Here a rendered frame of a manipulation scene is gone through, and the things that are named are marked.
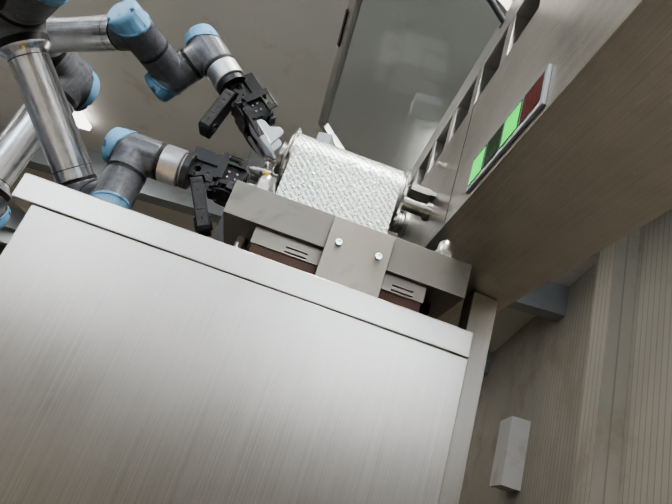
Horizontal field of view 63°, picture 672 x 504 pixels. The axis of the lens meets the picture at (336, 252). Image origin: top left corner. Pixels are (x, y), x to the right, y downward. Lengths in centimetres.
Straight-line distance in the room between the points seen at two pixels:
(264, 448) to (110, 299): 27
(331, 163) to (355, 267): 38
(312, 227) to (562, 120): 38
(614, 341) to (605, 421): 57
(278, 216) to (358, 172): 33
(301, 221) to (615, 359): 368
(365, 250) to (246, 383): 27
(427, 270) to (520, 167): 21
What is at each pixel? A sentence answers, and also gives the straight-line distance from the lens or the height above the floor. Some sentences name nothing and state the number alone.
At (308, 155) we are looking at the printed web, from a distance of 116.
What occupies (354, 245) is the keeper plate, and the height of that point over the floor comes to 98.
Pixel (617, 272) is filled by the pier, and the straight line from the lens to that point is 463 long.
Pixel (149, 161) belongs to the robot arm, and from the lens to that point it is 111.
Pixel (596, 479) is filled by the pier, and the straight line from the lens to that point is 416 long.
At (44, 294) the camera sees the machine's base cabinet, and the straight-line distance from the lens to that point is 79.
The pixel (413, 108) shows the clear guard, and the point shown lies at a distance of 176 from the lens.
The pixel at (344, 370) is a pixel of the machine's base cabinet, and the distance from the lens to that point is 75.
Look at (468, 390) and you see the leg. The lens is 122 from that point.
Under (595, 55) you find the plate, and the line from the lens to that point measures 70.
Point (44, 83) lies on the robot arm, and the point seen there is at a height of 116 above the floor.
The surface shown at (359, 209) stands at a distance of 112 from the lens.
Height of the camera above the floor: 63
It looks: 24 degrees up
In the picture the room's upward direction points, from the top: 19 degrees clockwise
